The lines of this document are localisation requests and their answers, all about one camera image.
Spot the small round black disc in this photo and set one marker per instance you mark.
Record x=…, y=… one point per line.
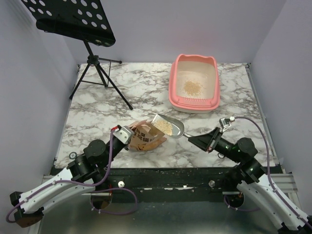
x=72, y=155

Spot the black perforated music stand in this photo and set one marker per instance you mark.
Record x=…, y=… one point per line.
x=83, y=20

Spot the tan cat litter pile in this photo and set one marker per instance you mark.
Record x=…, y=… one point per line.
x=192, y=88

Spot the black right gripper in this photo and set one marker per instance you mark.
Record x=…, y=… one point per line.
x=214, y=139

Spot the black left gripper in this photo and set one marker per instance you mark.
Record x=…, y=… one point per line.
x=126, y=147

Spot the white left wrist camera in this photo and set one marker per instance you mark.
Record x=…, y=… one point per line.
x=123, y=134

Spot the beige cat litter bag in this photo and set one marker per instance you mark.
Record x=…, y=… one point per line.
x=146, y=137

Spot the pink plastic litter box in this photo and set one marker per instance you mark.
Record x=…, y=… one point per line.
x=195, y=68

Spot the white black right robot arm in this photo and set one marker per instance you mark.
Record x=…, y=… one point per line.
x=254, y=181

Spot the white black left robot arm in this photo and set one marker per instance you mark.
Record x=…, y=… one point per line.
x=88, y=172

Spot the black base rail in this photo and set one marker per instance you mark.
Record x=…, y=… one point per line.
x=173, y=185

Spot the silver metal scoop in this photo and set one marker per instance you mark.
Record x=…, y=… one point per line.
x=171, y=127

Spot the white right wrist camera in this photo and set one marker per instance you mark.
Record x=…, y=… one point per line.
x=226, y=123

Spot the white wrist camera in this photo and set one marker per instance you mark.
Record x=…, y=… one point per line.
x=123, y=134
x=226, y=123

